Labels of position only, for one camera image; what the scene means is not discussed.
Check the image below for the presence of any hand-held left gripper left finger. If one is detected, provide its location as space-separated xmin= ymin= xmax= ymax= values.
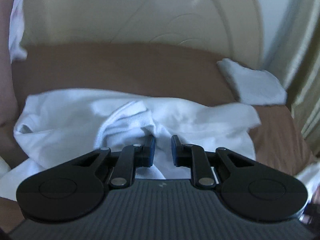
xmin=70 ymin=135 xmax=157 ymax=189

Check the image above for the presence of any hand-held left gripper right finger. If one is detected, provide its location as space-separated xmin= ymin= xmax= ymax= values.
xmin=171 ymin=134 xmax=256 ymax=189

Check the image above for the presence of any large white towel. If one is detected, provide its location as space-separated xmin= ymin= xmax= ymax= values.
xmin=0 ymin=87 xmax=262 ymax=200

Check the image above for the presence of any brown bed sheet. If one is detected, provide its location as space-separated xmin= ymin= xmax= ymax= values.
xmin=0 ymin=42 xmax=318 ymax=233

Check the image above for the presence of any folded white towel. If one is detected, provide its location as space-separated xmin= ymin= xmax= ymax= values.
xmin=216 ymin=58 xmax=288 ymax=105

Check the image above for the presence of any beige round headboard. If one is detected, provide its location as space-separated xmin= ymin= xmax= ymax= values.
xmin=19 ymin=0 xmax=273 ymax=72

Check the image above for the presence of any beige satin curtain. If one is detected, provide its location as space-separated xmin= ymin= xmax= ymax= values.
xmin=285 ymin=0 xmax=320 ymax=140

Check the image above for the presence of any plain brown pillow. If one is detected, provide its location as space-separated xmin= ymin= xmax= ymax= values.
xmin=0 ymin=0 xmax=20 ymax=128

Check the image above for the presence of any white printed cloth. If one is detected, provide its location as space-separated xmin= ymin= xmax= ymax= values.
xmin=8 ymin=0 xmax=28 ymax=62

